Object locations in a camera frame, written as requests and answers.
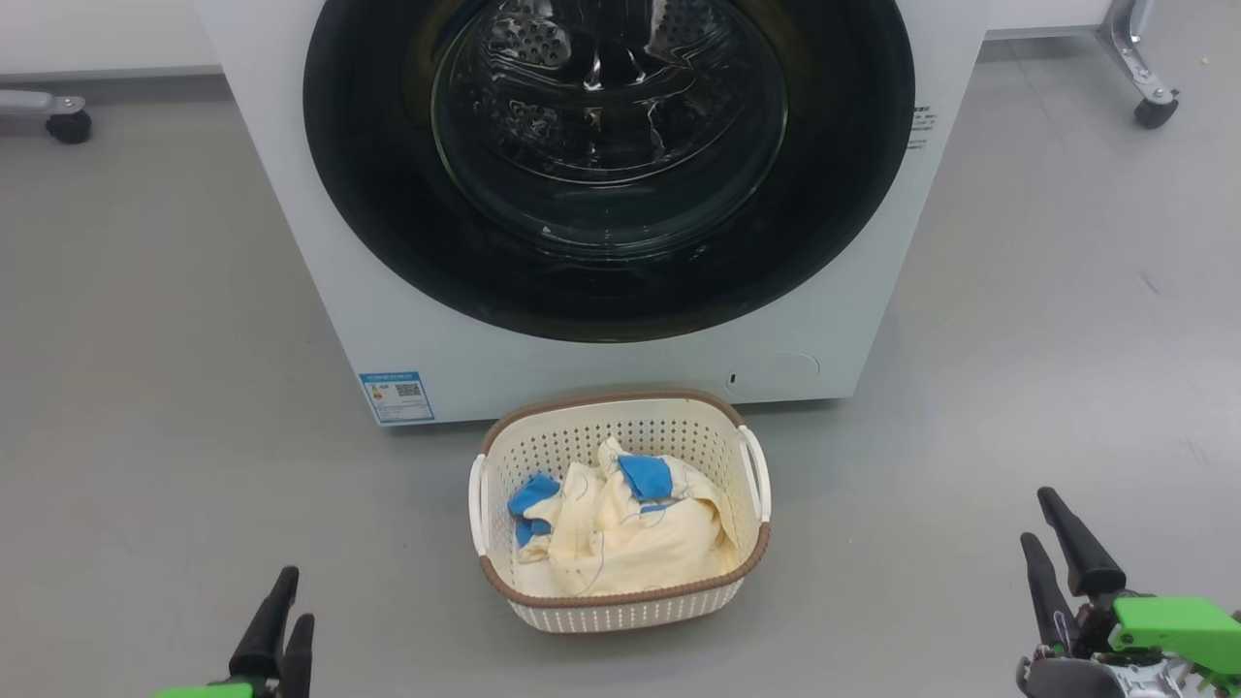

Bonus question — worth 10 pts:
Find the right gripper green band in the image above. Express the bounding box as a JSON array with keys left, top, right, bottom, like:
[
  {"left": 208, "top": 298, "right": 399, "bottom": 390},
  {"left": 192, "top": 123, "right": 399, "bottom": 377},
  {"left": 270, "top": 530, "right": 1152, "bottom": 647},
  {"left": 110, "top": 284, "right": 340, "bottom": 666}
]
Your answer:
[{"left": 1016, "top": 487, "right": 1241, "bottom": 698}]

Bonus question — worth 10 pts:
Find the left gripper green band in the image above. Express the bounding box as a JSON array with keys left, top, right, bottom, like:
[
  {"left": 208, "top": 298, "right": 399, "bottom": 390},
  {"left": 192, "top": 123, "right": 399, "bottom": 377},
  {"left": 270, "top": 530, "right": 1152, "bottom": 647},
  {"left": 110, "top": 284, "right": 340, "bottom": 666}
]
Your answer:
[{"left": 150, "top": 566, "right": 315, "bottom": 698}]

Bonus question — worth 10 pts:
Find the cream garment blue yellow print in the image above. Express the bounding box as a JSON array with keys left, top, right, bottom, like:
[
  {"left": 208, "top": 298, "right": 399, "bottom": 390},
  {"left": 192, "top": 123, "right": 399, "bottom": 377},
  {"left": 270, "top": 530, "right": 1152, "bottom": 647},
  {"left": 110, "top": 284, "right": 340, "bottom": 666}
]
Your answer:
[{"left": 589, "top": 436, "right": 740, "bottom": 594}]

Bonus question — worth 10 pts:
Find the white front-load washing machine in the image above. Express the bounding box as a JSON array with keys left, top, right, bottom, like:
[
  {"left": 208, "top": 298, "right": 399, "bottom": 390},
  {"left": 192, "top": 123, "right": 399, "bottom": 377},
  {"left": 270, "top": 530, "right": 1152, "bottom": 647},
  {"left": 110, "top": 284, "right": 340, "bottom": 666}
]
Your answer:
[{"left": 194, "top": 0, "right": 992, "bottom": 428}]

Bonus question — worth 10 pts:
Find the blue energy label sticker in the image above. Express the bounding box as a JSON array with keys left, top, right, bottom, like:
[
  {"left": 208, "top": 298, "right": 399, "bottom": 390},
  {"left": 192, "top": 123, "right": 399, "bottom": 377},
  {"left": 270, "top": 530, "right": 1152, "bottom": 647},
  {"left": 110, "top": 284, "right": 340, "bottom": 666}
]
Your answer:
[{"left": 359, "top": 371, "right": 435, "bottom": 425}]

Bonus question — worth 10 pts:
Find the cream perforated laundry basket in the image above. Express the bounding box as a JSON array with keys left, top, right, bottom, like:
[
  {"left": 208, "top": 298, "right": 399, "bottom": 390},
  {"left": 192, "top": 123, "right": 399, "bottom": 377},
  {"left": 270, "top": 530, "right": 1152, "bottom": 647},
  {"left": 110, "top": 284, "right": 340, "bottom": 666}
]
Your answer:
[{"left": 468, "top": 390, "right": 773, "bottom": 634}]

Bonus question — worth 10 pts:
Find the grey partition leg with caster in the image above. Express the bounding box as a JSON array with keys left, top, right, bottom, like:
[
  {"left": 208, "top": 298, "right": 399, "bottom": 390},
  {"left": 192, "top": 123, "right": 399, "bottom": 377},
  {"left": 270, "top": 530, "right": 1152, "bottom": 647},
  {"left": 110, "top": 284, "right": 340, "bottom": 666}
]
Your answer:
[
  {"left": 1098, "top": 0, "right": 1181, "bottom": 130},
  {"left": 0, "top": 90, "right": 93, "bottom": 145}
]

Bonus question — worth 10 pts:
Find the white partition panel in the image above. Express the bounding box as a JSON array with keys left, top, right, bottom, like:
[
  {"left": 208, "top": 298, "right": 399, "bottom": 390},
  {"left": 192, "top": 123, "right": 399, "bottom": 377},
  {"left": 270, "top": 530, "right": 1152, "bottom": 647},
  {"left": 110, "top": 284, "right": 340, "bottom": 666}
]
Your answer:
[{"left": 984, "top": 0, "right": 1116, "bottom": 40}]

